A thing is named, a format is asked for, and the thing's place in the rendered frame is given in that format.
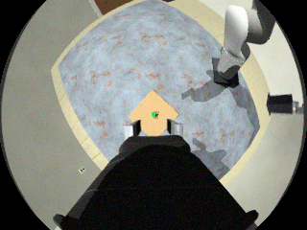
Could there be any tan flat mat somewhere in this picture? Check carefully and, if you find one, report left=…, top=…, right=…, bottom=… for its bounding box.
left=129, top=90, right=179, bottom=136

